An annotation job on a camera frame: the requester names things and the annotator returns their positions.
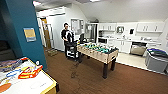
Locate green foosball table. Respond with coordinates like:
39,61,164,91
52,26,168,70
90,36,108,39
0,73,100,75
76,42,120,80

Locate colourful snack bag pile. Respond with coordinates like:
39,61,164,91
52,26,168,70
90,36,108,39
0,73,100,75
0,58,29,73

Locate brown wooden door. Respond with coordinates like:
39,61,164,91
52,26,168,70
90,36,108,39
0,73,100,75
40,18,53,51

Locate person in black top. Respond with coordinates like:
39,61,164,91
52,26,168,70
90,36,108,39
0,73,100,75
60,22,76,46

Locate grey wall notice board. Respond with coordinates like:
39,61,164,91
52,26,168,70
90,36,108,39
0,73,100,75
70,18,85,36

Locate black computer monitor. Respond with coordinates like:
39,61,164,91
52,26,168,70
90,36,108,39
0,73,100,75
78,32,85,45

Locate white two-door wall cabinet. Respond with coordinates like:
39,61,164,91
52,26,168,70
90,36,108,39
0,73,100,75
98,22,117,33

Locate cardboard box on floor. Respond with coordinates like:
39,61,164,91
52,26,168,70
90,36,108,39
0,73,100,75
46,48,59,57

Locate white under-sink cabinet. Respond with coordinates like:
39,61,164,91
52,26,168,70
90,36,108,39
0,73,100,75
112,39,133,55

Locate white table with dishes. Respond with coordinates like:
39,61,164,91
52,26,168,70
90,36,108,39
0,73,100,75
0,57,60,94

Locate grey bin with black lid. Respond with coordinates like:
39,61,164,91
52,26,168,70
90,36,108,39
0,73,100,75
145,53,168,75

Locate white bowl with blue rim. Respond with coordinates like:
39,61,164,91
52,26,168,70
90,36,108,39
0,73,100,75
4,70,21,79

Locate yellow pillar sign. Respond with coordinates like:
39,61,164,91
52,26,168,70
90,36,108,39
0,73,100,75
23,27,37,43

